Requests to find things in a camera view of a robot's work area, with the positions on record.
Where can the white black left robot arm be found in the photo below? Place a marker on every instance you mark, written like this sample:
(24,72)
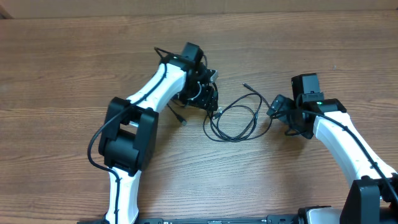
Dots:
(125,143)

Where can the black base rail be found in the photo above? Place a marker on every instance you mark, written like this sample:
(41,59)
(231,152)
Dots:
(270,219)

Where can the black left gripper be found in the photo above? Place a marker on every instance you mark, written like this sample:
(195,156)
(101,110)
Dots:
(210,96)

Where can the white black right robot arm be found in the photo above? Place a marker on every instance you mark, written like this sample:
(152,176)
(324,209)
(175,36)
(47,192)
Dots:
(372,196)

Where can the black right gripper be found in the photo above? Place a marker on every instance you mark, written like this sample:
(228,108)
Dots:
(280,107)

